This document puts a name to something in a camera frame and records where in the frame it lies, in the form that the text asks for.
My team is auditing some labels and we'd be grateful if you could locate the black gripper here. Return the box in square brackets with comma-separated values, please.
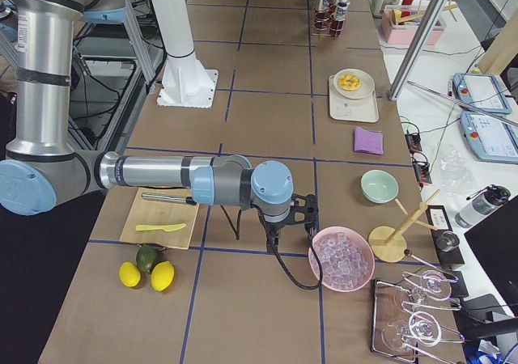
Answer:
[285, 194, 319, 239]

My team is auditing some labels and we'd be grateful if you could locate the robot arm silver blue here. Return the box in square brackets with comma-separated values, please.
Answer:
[1, 0, 318, 246]

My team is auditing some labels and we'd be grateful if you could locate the beige serving tray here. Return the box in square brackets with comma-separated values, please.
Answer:
[329, 75, 380, 123]

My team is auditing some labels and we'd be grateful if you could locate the black glass holder tray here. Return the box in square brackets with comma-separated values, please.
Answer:
[370, 269, 465, 363]

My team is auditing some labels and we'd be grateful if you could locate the pink bowl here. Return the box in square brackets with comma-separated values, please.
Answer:
[308, 226, 376, 293]

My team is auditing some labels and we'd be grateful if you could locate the clear ice cubes pile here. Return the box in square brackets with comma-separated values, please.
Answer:
[314, 231, 372, 290]

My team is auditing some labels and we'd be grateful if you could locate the mint green bowl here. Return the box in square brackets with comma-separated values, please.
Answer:
[360, 169, 399, 204]

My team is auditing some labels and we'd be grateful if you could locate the wooden cup tree stand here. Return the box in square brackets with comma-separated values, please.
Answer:
[368, 189, 440, 263]

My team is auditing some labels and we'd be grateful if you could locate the purple folded cloth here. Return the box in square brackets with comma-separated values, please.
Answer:
[353, 127, 384, 155]

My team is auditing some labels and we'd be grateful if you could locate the metal muddler black tip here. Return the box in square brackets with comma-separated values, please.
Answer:
[141, 193, 197, 205]

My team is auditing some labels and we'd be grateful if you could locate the glazed donut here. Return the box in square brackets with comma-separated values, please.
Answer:
[338, 74, 361, 91]

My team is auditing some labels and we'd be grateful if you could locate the beige round plate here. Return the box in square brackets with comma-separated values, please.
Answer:
[331, 69, 375, 99]

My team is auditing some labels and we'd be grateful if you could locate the yellow plastic knife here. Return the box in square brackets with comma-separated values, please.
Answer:
[134, 223, 186, 232]

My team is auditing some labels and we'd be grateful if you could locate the metal jigger cup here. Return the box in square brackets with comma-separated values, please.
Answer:
[435, 231, 460, 252]

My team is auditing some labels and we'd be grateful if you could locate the green avocado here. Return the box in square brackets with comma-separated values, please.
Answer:
[136, 244, 163, 274]

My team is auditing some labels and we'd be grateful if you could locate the grey water bottle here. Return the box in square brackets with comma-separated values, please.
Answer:
[454, 184, 511, 228]

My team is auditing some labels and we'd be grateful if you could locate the left yellow lemon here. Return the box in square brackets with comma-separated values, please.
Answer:
[118, 261, 142, 288]

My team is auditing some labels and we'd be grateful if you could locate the lower teach pendant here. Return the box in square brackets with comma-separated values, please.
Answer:
[460, 112, 517, 164]

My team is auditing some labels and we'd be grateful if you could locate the teach pendant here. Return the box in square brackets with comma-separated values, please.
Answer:
[460, 112, 517, 164]
[452, 73, 512, 115]

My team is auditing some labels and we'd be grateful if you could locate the pink storage box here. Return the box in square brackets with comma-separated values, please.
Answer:
[380, 5, 446, 45]

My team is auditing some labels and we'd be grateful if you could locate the upper teach pendant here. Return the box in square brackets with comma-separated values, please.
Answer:
[452, 73, 512, 115]

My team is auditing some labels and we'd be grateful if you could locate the long metal rod tool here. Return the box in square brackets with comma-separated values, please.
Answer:
[406, 80, 518, 127]

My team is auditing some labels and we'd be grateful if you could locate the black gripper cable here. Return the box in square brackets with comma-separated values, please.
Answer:
[258, 212, 323, 290]

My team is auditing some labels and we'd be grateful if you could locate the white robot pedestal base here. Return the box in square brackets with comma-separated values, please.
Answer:
[151, 0, 219, 108]

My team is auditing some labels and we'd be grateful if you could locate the copper wire bottle rack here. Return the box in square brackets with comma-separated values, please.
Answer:
[311, 0, 351, 40]

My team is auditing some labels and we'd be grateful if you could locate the aluminium frame post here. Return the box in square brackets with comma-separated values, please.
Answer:
[388, 0, 447, 101]

